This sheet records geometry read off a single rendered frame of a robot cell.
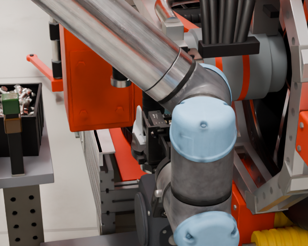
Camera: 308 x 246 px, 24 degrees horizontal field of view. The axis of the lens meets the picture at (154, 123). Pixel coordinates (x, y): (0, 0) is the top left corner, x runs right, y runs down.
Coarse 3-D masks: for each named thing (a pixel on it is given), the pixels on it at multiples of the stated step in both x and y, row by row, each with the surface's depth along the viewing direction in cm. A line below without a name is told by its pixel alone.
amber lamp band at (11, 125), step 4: (20, 112) 168; (4, 116) 166; (20, 116) 166; (4, 120) 164; (8, 120) 165; (12, 120) 165; (16, 120) 165; (20, 120) 165; (4, 124) 165; (8, 124) 165; (12, 124) 165; (16, 124) 165; (20, 124) 166; (4, 128) 166; (8, 128) 165; (12, 128) 166; (16, 128) 166; (20, 128) 166; (8, 132) 166; (12, 132) 166; (16, 132) 166; (20, 132) 167
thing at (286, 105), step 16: (304, 0) 128; (288, 48) 141; (288, 64) 142; (288, 80) 141; (272, 96) 158; (288, 96) 140; (256, 112) 156; (272, 112) 156; (256, 128) 155; (272, 128) 154; (272, 144) 151; (272, 160) 148
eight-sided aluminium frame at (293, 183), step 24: (288, 0) 108; (288, 24) 109; (240, 120) 154; (288, 120) 113; (240, 144) 152; (288, 144) 114; (240, 168) 143; (264, 168) 143; (288, 168) 114; (240, 192) 143; (264, 192) 128; (288, 192) 116
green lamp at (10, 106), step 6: (6, 96) 164; (12, 96) 164; (18, 96) 164; (6, 102) 162; (12, 102) 163; (18, 102) 163; (6, 108) 163; (12, 108) 163; (18, 108) 164; (6, 114) 164
